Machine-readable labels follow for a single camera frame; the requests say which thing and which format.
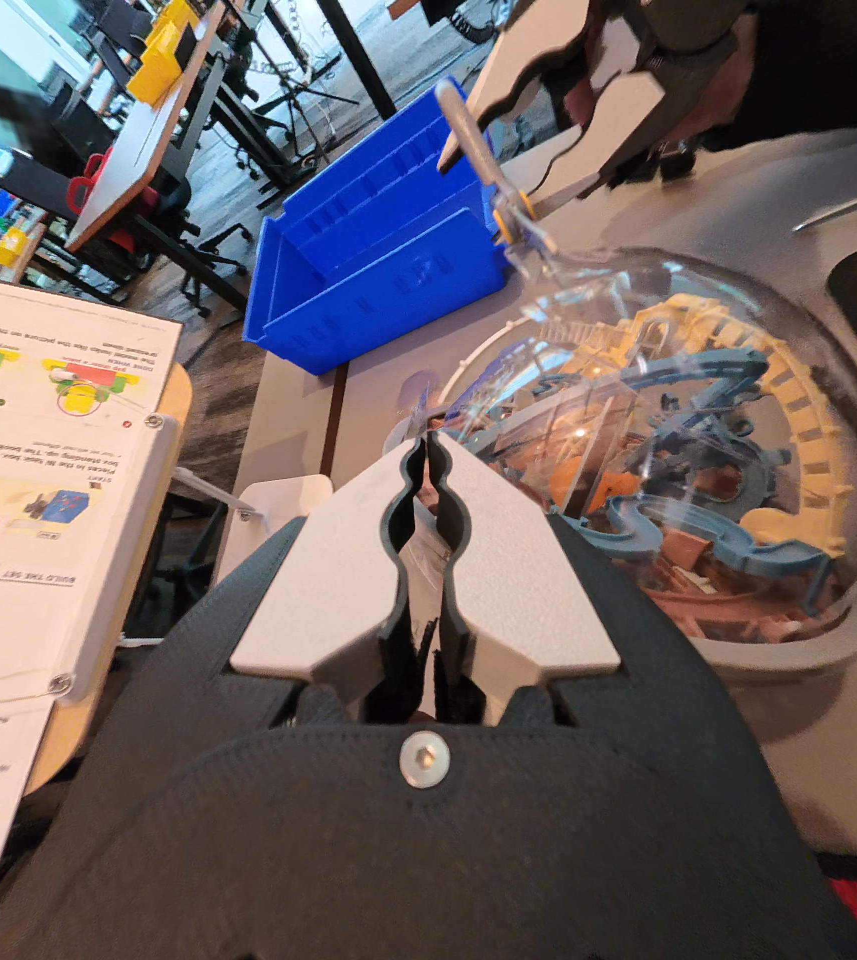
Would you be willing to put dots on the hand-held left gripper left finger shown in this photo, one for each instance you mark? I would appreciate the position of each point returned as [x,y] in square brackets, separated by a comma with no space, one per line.
[324,600]

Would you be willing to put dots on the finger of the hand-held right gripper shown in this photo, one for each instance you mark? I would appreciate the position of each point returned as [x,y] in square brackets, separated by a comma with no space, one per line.
[616,128]
[526,53]

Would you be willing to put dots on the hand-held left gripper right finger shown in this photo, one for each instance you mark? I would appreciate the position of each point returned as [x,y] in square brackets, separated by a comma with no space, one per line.
[534,608]

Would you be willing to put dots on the clear maze ball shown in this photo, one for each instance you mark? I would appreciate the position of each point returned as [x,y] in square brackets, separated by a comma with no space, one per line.
[669,450]

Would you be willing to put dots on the person's right forearm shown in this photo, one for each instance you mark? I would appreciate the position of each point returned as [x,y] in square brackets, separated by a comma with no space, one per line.
[834,68]

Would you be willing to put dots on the blue storage bin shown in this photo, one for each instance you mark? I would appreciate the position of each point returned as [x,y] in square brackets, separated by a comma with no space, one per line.
[369,255]

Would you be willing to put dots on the printed instruction sheet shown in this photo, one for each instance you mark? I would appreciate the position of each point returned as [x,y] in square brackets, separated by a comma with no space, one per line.
[39,495]

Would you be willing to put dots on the yellow bin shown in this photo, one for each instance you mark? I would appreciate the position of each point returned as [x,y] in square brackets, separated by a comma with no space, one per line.
[166,45]

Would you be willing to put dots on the wooden office desk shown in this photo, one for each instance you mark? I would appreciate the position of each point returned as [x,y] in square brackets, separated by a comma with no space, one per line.
[144,135]

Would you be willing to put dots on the red office chair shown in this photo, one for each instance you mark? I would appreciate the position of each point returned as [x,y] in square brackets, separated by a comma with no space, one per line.
[91,180]

